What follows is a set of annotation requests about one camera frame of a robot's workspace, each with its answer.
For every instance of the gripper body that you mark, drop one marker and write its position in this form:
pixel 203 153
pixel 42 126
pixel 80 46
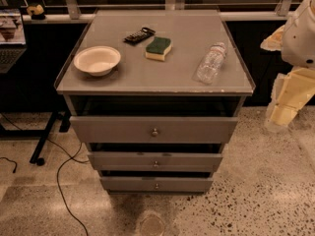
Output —
pixel 300 39

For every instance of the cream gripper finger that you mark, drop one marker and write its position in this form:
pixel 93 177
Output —
pixel 278 116
pixel 274 42

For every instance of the grey bottom drawer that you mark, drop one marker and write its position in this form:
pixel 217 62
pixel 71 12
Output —
pixel 156 184

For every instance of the grey drawer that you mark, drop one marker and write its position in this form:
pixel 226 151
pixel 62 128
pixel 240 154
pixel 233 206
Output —
pixel 155 161
pixel 156 184
pixel 154 130

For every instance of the grey drawer cabinet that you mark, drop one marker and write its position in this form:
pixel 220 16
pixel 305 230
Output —
pixel 143 87

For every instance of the grey middle drawer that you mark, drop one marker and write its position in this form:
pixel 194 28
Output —
pixel 155 161

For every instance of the grey top drawer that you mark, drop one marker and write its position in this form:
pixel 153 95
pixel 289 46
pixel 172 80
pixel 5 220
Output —
pixel 154 130

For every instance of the clear plastic water bottle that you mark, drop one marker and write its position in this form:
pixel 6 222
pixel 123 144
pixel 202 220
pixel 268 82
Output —
pixel 211 63

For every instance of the green yellow sponge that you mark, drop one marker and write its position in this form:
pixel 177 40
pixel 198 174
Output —
pixel 158 48

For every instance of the black calculator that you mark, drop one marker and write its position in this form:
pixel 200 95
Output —
pixel 139 36

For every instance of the white paper bowl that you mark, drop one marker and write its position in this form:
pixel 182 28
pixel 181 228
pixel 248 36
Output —
pixel 97 61

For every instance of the yellow black tape dispenser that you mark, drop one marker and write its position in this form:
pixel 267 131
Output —
pixel 36 12

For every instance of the black desk leg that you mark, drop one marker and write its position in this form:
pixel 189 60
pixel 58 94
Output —
pixel 41 135

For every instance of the laptop computer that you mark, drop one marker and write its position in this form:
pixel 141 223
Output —
pixel 13 43

